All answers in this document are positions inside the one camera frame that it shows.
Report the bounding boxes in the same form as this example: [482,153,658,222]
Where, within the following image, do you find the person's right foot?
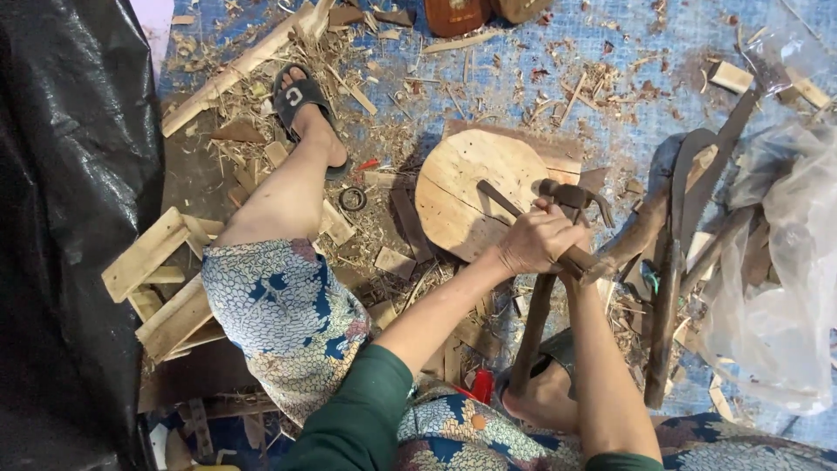
[502,358,579,434]

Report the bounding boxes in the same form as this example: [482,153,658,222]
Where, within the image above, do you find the dark saw blade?
[679,52,793,253]

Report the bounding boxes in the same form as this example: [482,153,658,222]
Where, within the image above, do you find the black plastic sheet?
[0,0,166,471]

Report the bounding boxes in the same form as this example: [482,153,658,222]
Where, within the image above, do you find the red plastic object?
[450,369,495,406]

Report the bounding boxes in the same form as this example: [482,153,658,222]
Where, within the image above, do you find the pale wooden block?
[708,60,755,95]
[777,67,832,111]

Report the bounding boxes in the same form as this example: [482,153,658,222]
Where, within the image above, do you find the flat wooden board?
[443,118,584,188]

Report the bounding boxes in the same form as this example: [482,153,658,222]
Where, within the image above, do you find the black sandal with white mark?
[271,62,354,181]

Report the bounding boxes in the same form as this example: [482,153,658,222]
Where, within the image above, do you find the small clear plastic wrap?
[740,25,837,99]

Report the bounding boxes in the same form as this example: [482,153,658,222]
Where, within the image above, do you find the carved brown wooden stick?
[509,178,616,397]

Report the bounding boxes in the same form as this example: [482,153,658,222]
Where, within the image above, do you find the dark brown flat board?
[136,337,264,414]

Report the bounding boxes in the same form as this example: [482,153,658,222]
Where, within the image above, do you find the curved sickle blade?
[668,128,720,244]

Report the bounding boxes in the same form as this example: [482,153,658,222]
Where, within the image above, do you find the dark wood strip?
[390,188,435,264]

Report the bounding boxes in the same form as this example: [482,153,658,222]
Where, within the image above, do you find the thin pale wood strip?
[421,29,506,55]

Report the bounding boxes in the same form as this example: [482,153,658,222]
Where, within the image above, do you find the black metal ring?
[338,186,369,213]

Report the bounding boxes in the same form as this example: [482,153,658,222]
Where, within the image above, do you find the glossy brown wooden carving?
[424,0,493,39]

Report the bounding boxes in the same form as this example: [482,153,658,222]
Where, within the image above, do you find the pile of pale wooden planks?
[101,206,228,365]

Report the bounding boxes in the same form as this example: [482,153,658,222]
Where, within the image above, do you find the large clear plastic bag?
[698,121,837,417]

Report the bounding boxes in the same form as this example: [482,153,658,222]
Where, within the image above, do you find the small square wood offcut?
[373,246,418,281]

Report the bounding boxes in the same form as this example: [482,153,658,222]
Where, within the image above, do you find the round wooden chopping block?
[415,129,551,264]

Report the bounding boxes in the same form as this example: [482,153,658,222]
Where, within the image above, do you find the matt brown wooden carving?
[490,0,554,26]

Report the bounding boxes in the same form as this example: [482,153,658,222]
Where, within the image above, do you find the person's left leg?
[212,65,350,249]

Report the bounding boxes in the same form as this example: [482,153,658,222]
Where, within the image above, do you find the long wooden tool handle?
[643,190,682,411]

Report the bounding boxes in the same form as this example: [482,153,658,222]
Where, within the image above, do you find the blue patterned skirt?
[201,238,837,471]

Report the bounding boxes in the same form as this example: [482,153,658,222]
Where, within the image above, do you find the person's left hand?
[495,198,593,277]

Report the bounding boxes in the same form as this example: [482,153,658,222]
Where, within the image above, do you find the thin grey wooden stick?
[679,204,759,298]

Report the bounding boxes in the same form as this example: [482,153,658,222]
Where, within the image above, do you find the thick rough wooden handle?
[582,182,674,286]

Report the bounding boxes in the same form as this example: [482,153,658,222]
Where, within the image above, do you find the pale rectangular wood offcut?
[319,199,357,247]

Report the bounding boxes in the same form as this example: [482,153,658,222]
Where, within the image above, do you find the long pale wooden slat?
[161,0,336,139]

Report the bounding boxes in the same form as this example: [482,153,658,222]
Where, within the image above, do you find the blue woven tarp mat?
[156,0,837,452]

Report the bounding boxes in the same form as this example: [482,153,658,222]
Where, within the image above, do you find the heap of wood shavings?
[163,0,459,315]

